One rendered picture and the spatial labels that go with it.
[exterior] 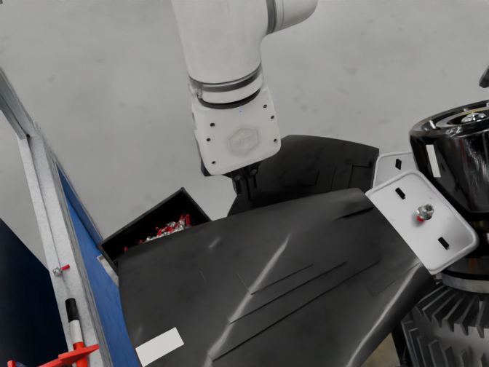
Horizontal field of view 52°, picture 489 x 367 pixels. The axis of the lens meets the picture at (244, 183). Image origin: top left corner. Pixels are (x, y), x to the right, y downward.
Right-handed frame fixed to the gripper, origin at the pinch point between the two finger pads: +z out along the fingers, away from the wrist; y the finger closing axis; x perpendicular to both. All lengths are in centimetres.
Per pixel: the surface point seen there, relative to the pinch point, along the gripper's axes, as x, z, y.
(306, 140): 1.3, -2.4, 10.4
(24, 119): 33.6, -0.9, -27.5
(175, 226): 10.3, 13.5, -10.2
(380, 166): -12.9, -7.3, 12.6
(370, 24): 136, 63, 111
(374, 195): -22.1, -14.2, 5.3
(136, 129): 122, 67, -6
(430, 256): -28.7, -12.1, 6.5
